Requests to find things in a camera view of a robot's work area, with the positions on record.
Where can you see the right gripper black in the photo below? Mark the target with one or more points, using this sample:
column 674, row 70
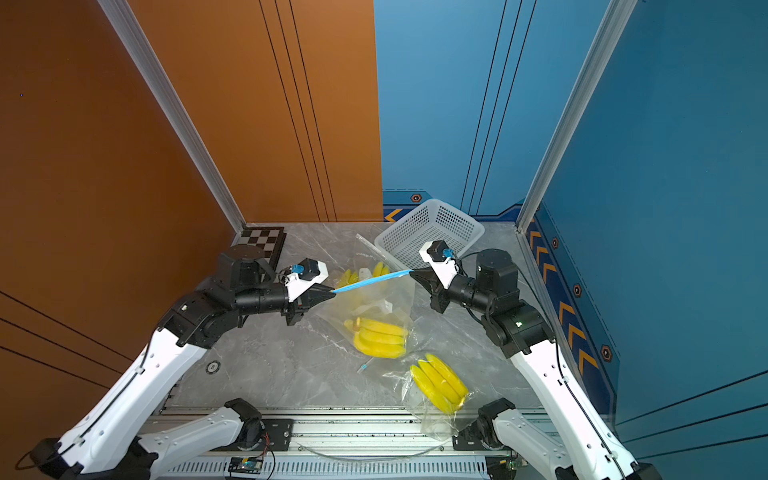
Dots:
column 440, row 293

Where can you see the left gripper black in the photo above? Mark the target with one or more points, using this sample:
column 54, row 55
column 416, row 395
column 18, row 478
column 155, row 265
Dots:
column 302, row 303

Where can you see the yellow banana bunch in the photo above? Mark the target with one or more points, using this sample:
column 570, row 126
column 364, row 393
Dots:
column 377, row 339
column 354, row 276
column 439, row 383

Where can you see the zip-top bag blue zipper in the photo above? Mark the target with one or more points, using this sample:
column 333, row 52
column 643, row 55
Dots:
column 388, row 299

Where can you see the zip-top bag with label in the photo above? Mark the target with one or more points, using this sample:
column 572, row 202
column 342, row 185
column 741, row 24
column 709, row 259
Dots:
column 362, row 252

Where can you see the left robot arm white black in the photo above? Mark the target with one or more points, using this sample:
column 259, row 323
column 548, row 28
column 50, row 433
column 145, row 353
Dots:
column 107, row 442

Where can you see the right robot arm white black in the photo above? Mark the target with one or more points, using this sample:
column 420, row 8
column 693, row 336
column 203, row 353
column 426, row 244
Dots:
column 586, row 447

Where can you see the near zip-top bag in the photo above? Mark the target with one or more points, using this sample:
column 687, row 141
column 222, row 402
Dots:
column 394, row 376

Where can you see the white perforated plastic basket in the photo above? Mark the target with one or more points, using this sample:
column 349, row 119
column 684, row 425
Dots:
column 430, row 221

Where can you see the black brown checkerboard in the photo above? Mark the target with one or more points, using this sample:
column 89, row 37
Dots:
column 270, row 239

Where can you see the left green circuit board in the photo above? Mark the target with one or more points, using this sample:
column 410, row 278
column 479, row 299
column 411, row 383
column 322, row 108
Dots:
column 245, row 466

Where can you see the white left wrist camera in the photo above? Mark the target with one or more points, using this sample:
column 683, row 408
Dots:
column 299, row 278

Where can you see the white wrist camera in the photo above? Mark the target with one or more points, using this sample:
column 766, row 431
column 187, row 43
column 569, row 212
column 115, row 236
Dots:
column 299, row 278
column 442, row 261

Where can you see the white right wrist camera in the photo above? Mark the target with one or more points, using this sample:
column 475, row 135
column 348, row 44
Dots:
column 442, row 261

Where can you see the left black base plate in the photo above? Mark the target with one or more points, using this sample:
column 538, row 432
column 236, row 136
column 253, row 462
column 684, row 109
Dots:
column 265, row 434

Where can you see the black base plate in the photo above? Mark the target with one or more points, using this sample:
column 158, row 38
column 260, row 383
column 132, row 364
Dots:
column 478, row 436
column 265, row 434

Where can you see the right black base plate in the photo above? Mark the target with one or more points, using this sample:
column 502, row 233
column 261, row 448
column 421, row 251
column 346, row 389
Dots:
column 478, row 436

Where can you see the left aluminium corner post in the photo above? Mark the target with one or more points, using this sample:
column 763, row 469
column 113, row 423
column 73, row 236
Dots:
column 128, row 29

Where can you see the aluminium corner post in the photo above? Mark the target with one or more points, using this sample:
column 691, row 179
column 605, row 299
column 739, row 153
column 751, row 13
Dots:
column 608, row 34
column 128, row 29

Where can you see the right aluminium corner post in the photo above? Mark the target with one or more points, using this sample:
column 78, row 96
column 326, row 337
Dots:
column 608, row 34

